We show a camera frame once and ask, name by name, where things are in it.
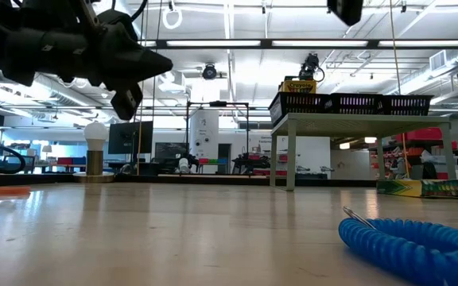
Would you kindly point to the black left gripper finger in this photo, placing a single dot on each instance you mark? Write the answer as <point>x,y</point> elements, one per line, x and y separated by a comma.
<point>153,57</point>
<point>151,71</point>

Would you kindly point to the black plastic mesh basket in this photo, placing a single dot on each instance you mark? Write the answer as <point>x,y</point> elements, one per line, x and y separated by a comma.
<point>406,105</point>
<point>296,104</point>
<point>354,104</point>

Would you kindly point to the orange rubber band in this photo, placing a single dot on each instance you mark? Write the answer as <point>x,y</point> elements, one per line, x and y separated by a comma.
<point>2,190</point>

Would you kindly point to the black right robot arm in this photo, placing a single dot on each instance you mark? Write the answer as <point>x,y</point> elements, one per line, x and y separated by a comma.
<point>346,10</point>

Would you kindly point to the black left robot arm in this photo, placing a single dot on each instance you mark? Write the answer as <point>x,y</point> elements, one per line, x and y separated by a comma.
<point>22,43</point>

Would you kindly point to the small white desk lamp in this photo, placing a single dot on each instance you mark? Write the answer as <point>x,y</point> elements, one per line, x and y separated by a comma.
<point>46,149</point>

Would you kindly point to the black monitor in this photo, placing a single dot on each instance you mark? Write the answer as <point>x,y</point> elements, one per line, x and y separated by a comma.
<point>129,137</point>

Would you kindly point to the white pillar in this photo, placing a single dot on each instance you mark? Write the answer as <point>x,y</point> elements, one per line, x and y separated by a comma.
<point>204,131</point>

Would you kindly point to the white bulb table lamp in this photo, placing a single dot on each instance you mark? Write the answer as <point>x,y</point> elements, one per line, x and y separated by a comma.
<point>95,133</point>

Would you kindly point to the green perforated metal shelf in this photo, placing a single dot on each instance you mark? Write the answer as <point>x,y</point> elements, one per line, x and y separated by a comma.
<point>352,121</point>

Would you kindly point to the red storage bin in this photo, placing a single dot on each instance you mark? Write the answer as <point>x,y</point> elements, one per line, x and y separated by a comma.
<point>420,134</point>

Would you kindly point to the white ceiling vent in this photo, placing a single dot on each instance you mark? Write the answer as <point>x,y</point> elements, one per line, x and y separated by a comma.
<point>438,60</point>

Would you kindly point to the blue spiral wrist coil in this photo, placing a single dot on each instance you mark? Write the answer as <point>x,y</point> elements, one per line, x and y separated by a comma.
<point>412,254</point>

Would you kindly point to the silver ventilation duct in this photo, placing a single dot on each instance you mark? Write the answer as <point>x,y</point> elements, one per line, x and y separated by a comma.
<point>66,95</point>

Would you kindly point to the black stand frame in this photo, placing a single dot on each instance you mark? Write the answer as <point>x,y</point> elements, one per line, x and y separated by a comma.
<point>217,104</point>

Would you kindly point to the dark wall screen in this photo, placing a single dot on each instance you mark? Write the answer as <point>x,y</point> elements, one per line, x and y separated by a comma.
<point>171,150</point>

